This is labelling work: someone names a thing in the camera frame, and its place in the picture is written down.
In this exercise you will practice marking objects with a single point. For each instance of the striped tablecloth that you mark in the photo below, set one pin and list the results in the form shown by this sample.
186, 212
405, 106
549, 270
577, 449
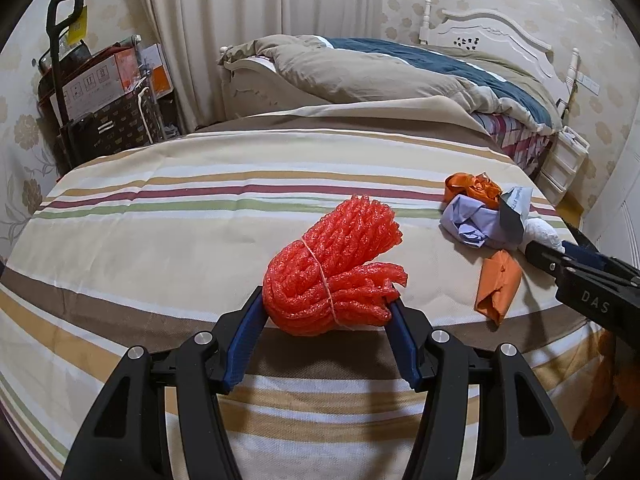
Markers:
200, 220

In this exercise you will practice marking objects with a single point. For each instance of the blurred orange cloth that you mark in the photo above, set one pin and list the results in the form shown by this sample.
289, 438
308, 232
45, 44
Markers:
600, 385

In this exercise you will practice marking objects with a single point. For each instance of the cart with boxes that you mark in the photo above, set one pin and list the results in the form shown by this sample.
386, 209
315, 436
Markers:
132, 39

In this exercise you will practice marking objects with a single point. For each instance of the white drawer unit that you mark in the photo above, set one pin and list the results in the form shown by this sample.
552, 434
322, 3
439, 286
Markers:
565, 160

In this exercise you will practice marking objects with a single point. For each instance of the grey mailer bag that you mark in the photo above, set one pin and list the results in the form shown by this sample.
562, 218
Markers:
512, 210

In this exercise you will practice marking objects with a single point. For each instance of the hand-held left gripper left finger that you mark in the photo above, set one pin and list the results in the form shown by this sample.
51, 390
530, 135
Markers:
245, 340

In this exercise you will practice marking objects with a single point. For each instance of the bed with grey-blue duvet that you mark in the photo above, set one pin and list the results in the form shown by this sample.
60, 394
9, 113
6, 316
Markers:
480, 35

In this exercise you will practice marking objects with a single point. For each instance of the white bag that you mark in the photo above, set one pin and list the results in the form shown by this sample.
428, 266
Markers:
542, 232

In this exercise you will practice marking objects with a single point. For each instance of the white and orange cardboard box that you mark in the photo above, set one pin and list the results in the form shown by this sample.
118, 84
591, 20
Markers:
95, 82

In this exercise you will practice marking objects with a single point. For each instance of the bed with plaid sheet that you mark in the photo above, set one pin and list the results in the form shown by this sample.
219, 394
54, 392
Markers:
350, 70

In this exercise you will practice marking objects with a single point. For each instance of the cream curtain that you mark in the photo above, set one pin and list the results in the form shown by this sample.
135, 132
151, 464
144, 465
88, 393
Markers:
225, 10

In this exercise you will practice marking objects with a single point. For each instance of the red foam net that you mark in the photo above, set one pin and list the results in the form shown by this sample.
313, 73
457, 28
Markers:
330, 270

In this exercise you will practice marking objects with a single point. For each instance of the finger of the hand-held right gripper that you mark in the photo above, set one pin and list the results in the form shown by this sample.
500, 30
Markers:
587, 256
545, 259

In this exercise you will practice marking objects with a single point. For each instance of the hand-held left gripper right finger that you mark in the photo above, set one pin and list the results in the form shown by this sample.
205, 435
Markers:
407, 345

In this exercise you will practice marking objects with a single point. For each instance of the yellow tag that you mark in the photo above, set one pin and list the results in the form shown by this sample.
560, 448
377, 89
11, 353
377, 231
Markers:
76, 27

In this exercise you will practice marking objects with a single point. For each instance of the brown patterned suitcase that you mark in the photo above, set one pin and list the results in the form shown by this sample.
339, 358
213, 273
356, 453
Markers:
110, 125

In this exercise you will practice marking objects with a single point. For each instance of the black hand trolley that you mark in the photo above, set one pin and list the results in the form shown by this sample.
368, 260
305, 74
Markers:
60, 60

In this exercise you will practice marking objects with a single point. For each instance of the wall switch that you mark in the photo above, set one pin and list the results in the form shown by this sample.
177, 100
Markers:
587, 83

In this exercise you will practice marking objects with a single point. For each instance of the lilac crumpled bag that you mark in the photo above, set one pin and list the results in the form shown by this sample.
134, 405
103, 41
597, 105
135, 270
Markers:
470, 222

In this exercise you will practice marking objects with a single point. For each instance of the white panelled door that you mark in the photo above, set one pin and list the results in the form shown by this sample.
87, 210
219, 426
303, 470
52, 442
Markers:
620, 185

